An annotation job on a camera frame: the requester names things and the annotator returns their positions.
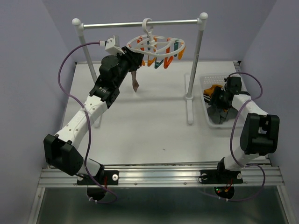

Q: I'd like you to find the white clothes rack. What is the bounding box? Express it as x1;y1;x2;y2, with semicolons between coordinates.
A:
72;12;208;125

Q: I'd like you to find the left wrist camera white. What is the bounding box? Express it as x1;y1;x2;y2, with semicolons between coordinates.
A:
99;35;124;56

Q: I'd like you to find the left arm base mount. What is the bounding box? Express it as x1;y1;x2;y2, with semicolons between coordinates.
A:
77;170;119;186

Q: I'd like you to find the yellow sock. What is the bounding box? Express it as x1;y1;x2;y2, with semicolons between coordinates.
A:
203;84;222;103

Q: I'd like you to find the beige striped sock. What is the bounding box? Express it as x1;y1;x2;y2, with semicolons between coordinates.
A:
131;71;140;92

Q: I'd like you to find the teal clothespin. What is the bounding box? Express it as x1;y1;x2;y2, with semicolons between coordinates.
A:
154;59;164;69

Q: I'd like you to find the aluminium rail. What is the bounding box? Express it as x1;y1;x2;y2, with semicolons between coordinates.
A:
38;165;285;188

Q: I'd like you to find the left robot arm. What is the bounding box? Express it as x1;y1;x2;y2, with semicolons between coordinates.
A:
43;47;144;176

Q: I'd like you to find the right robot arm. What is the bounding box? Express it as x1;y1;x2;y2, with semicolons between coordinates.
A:
203;73;280;182

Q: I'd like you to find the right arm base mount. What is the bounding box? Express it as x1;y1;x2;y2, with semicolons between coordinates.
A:
199;169;243;185

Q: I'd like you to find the white round clip hanger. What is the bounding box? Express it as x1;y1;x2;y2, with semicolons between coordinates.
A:
127;18;185;65

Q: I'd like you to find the grey sock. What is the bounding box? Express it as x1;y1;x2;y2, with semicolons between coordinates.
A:
207;105;238;125

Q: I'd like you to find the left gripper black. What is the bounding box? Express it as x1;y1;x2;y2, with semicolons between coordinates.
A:
112;46;143;87

